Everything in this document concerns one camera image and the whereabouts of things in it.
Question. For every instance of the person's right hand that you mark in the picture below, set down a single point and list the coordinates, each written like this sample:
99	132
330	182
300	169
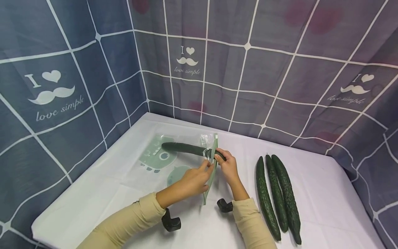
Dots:
229	169

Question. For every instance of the person's right thumb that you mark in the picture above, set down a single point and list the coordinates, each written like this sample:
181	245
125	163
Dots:
219	157

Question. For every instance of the person's left thumb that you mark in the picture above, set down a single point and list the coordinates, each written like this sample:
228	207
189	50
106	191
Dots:
204	165

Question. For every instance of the person's left hand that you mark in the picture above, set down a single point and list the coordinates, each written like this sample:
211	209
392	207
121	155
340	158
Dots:
189	183

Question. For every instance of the person's left forearm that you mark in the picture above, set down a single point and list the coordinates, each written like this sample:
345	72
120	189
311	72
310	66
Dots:
124	224

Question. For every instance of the clear printed zip bag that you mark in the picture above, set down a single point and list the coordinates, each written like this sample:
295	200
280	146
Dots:
174	166

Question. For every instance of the person's left fingers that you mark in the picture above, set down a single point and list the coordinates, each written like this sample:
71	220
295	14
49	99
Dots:
207	185

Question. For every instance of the person's right fingers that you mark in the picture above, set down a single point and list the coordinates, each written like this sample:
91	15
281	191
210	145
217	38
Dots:
226	153

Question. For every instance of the dark green cucumber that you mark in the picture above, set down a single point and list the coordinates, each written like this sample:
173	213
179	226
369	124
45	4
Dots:
276	193
287	197
266	200
186	148

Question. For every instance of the person's right forearm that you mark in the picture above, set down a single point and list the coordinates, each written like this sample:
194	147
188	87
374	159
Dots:
250	221

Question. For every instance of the black wrist band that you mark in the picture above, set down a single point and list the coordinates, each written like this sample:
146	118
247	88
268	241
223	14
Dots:
224	205
170	221

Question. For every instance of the person's left index finger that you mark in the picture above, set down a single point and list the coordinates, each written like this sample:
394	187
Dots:
212	172

